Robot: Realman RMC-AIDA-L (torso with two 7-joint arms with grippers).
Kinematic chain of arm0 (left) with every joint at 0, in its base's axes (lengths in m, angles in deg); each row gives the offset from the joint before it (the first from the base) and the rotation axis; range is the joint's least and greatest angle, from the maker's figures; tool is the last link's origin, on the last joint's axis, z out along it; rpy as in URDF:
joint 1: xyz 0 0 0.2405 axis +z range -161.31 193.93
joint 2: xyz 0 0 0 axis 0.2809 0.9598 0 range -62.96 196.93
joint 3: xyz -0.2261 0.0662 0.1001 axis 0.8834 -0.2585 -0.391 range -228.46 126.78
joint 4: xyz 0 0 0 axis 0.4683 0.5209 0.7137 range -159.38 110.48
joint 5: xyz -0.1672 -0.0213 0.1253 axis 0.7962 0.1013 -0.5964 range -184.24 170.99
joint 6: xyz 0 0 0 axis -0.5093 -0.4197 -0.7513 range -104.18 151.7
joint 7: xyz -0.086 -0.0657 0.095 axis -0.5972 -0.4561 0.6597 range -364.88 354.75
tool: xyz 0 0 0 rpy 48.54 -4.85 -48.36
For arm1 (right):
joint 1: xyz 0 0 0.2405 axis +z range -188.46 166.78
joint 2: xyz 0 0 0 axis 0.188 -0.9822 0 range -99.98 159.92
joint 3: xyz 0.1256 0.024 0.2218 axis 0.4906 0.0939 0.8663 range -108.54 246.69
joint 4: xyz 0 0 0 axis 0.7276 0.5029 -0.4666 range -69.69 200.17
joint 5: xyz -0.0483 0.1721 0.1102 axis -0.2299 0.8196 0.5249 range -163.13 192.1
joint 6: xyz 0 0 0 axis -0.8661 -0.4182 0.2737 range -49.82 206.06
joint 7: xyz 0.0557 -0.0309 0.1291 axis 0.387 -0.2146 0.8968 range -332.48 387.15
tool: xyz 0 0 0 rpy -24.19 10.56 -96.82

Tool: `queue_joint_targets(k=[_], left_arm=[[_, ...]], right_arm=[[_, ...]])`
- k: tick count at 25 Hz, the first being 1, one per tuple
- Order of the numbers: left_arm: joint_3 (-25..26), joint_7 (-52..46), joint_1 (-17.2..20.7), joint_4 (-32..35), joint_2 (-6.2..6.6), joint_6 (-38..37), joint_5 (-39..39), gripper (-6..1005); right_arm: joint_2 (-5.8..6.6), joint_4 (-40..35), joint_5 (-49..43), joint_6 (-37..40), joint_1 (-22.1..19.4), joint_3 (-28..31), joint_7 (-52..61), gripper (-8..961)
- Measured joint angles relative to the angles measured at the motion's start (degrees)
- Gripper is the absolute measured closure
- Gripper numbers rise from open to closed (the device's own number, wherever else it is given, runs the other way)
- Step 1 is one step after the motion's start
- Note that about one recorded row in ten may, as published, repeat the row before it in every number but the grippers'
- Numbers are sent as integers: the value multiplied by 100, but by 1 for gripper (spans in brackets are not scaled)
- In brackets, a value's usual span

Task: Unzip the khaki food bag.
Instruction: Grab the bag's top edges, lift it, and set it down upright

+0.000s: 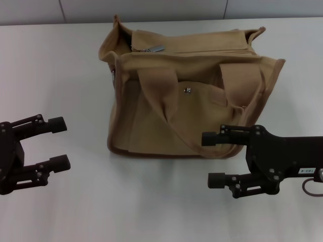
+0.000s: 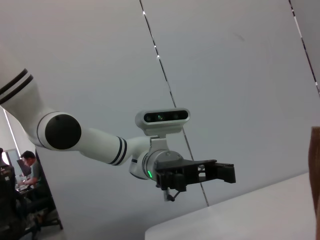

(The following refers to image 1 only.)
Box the dark right arm cable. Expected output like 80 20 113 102
302 177 323 197

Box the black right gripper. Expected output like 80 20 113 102
201 124 323 199

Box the silver zipper pull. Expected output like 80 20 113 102
140 44 165 53

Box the khaki canvas food bag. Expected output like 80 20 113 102
98 14 286 159

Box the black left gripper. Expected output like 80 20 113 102
0 114 72 195

